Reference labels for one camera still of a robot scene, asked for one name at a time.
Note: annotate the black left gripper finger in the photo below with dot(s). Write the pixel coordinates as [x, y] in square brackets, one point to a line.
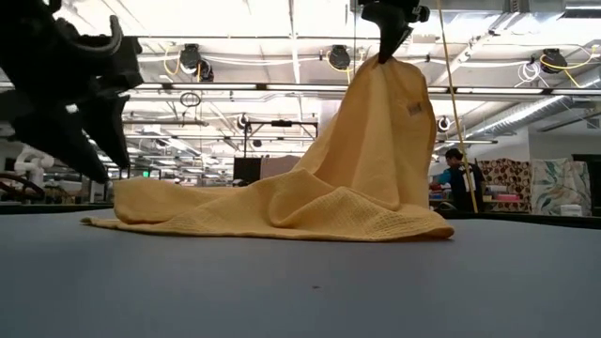
[61, 136]
[110, 127]

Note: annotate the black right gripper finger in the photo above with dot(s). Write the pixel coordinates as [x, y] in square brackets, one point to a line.
[392, 28]

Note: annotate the yellow waffle towel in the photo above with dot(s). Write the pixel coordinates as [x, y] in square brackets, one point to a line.
[328, 206]

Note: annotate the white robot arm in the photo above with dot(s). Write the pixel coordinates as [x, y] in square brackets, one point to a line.
[35, 164]

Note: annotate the dark hoop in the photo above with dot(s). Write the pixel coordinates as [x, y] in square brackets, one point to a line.
[41, 190]

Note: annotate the white column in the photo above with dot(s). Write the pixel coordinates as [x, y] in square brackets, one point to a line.
[331, 117]

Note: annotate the small black monitor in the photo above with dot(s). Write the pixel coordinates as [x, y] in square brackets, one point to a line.
[247, 170]

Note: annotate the person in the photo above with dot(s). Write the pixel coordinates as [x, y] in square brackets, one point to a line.
[457, 180]

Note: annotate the pink curtain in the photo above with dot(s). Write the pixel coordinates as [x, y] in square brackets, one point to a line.
[279, 166]

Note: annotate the brown circle patterned fabric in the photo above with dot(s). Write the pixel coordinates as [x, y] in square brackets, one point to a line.
[509, 173]

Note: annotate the pale floral fabric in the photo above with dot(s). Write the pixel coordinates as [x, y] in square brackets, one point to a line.
[554, 183]

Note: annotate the black cabinet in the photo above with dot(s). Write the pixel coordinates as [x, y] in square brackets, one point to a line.
[589, 183]

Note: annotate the white bucket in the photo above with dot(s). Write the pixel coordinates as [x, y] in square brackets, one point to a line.
[571, 210]

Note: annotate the black stand frame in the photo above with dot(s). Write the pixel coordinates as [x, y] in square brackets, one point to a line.
[282, 123]

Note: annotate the silver air duct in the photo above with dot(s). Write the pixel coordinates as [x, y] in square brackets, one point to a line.
[540, 110]

